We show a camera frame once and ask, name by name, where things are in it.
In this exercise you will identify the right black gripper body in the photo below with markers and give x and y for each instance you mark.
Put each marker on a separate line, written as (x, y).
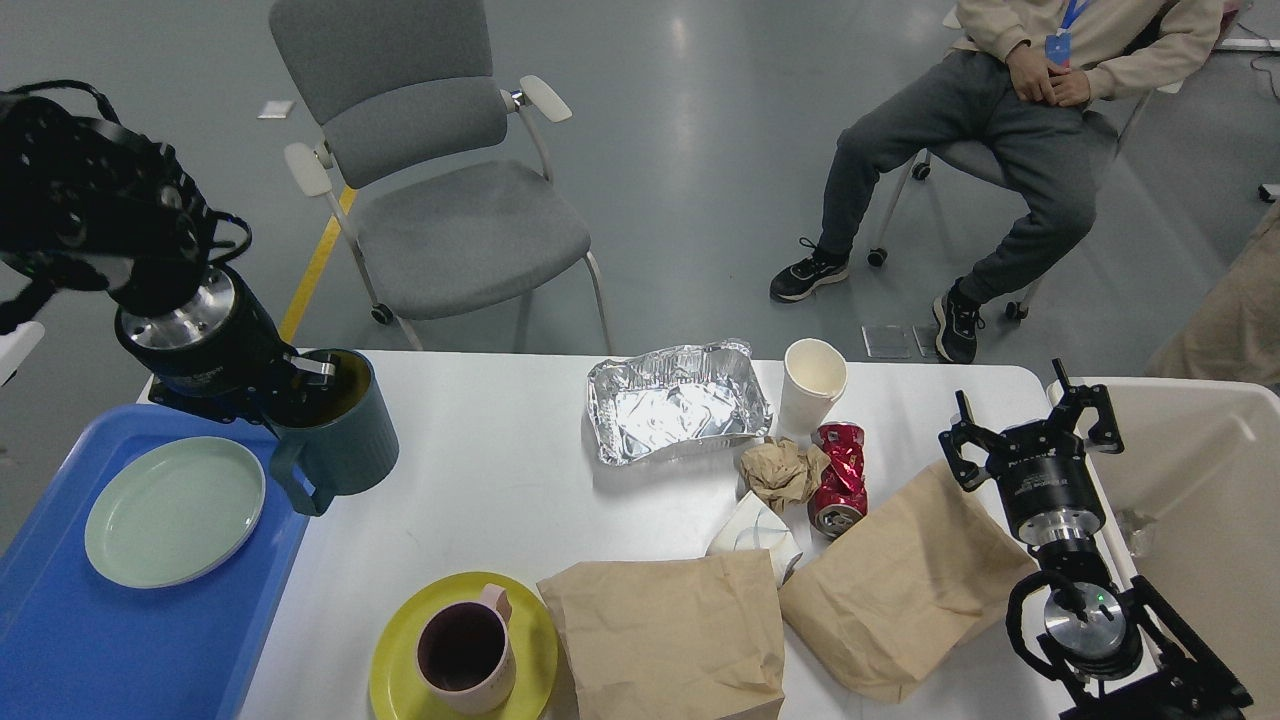
(1047, 493)

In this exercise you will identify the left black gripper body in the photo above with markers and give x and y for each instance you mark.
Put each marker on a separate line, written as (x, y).
(218, 356)

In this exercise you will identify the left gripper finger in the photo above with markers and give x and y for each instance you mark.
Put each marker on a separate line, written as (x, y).
(314, 372)

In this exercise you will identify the dark teal mug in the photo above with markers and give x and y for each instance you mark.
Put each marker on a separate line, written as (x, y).
(334, 441)

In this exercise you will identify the pink mug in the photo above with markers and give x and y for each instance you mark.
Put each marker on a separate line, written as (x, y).
(465, 654)

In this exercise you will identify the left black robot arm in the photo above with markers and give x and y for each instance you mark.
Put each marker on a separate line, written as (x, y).
(91, 206)

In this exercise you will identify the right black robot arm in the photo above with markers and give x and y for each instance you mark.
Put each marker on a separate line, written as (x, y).
(1120, 653)

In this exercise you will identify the beige plastic bin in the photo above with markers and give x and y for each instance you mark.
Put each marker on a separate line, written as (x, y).
(1196, 491)

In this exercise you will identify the crushed red soda can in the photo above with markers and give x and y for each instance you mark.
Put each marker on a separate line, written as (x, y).
(841, 499)

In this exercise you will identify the right brown paper bag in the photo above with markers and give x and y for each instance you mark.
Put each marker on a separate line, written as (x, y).
(927, 570)

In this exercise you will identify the brown paper bag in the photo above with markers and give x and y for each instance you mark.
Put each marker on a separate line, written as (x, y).
(677, 639)
(927, 570)

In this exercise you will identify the pale green plate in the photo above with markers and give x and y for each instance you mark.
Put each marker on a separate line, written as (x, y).
(175, 513)

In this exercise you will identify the tan cloth at right edge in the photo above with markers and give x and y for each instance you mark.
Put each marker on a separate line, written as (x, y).
(1234, 334)

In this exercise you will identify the crumpled brown paper ball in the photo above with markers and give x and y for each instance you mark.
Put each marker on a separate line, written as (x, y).
(780, 473)

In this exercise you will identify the white side table corner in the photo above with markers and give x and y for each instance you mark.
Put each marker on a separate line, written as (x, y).
(16, 346)

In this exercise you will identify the grey office chair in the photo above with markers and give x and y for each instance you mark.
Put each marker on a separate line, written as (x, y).
(393, 84)

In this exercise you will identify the white chair under person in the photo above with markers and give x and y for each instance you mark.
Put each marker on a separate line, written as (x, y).
(975, 160)

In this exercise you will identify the left brown paper bag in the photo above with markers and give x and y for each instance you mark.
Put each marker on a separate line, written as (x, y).
(677, 639)

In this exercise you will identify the blue plastic tray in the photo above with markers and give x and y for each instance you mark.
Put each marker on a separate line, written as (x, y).
(77, 646)

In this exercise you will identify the aluminium foil tray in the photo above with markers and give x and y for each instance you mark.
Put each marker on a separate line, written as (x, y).
(676, 401)

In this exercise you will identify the yellow plate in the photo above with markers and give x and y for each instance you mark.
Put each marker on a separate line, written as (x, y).
(396, 689)

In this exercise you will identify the seated person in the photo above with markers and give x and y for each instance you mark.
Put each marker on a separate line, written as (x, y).
(1000, 130)

